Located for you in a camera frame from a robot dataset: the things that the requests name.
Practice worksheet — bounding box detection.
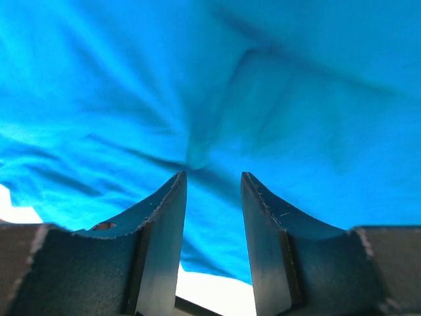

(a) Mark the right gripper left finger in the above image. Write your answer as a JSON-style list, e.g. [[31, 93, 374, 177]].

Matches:
[[1, 172, 187, 315]]

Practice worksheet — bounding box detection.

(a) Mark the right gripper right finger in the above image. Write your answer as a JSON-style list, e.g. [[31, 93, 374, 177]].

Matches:
[[241, 172, 420, 315]]

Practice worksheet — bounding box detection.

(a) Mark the blue t shirt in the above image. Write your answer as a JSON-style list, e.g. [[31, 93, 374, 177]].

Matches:
[[1, 1, 420, 282]]

